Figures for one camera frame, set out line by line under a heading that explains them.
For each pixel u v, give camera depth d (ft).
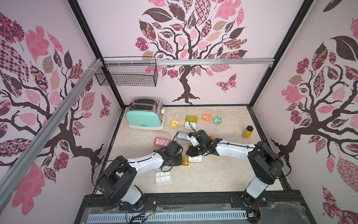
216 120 3.61
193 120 3.63
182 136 3.30
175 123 3.50
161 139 3.25
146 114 3.04
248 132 3.11
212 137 3.17
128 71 3.11
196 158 2.94
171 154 2.24
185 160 2.87
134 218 2.36
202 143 2.31
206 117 3.62
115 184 1.40
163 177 2.67
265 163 1.51
